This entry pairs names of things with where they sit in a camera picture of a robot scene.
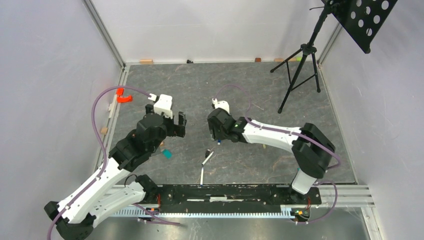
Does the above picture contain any white pen with blue tip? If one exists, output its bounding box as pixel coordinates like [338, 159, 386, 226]
[199, 166, 204, 186]

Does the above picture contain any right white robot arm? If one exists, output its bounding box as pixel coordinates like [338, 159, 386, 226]
[207, 108, 336, 204]

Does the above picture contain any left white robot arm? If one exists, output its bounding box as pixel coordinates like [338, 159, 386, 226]
[44, 104, 187, 240]

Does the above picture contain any white pen with black tip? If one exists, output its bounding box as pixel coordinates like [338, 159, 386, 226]
[201, 151, 214, 166]

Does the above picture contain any teal block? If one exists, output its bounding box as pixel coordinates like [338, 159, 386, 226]
[162, 149, 173, 159]

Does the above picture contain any red L-shaped block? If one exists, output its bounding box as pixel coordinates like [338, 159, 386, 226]
[116, 95, 133, 103]

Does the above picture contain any red block upright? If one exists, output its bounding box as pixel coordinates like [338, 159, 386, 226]
[116, 88, 124, 96]

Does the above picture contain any small wooden block left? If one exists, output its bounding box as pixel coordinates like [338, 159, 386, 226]
[99, 127, 109, 135]

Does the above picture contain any black music stand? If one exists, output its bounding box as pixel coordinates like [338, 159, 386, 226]
[270, 0, 397, 114]

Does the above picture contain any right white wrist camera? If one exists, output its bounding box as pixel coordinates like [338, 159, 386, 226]
[212, 98, 230, 114]

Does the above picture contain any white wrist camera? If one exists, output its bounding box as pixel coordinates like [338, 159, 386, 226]
[148, 93, 173, 119]
[212, 98, 230, 114]

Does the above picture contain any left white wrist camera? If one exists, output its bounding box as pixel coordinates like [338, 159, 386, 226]
[148, 93, 173, 119]

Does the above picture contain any wooden block at wall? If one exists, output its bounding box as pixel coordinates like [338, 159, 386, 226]
[139, 59, 154, 65]

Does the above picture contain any white cable duct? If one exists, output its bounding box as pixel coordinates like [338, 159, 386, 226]
[112, 206, 294, 219]

